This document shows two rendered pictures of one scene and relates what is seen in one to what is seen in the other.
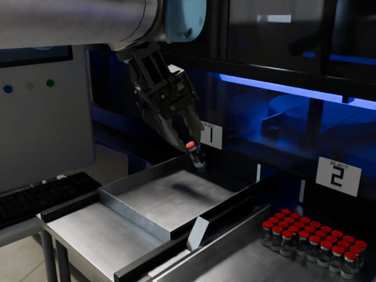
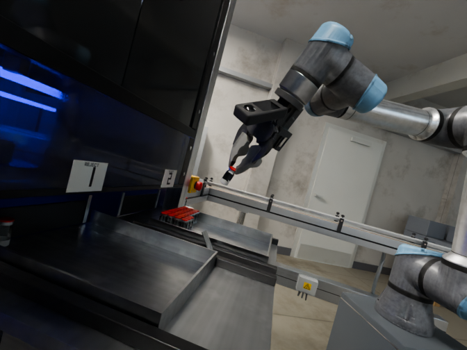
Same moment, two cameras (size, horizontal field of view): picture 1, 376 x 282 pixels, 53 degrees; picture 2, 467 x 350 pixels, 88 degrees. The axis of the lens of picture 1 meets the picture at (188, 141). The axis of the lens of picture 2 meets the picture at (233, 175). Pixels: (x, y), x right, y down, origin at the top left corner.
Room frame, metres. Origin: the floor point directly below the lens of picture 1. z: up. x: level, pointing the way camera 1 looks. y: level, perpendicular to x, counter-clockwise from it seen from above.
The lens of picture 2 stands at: (0.94, 0.48, 1.11)
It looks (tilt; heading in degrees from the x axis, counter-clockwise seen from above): 1 degrees down; 237
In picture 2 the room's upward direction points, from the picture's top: 15 degrees clockwise
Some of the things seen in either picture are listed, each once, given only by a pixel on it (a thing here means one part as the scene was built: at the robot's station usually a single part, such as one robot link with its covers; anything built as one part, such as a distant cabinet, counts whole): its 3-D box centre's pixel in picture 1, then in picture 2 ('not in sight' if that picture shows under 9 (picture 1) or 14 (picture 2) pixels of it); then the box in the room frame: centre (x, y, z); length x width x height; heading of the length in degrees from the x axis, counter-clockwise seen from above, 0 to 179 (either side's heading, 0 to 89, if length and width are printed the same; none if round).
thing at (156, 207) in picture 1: (184, 188); (112, 251); (0.85, 0.01, 0.90); 0.34 x 0.26 x 0.04; 135
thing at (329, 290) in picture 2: not in sight; (308, 282); (-0.50, -0.48, 0.49); 1.60 x 0.08 x 0.12; 135
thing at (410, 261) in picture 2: not in sight; (418, 268); (0.03, 0.21, 0.96); 0.13 x 0.12 x 0.14; 67
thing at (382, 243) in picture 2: not in sight; (302, 214); (-0.39, -0.59, 0.92); 1.90 x 0.15 x 0.16; 135
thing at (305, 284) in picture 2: not in sight; (306, 285); (-0.44, -0.45, 0.50); 0.12 x 0.05 x 0.09; 135
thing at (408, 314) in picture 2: not in sight; (406, 303); (0.03, 0.21, 0.84); 0.15 x 0.15 x 0.10
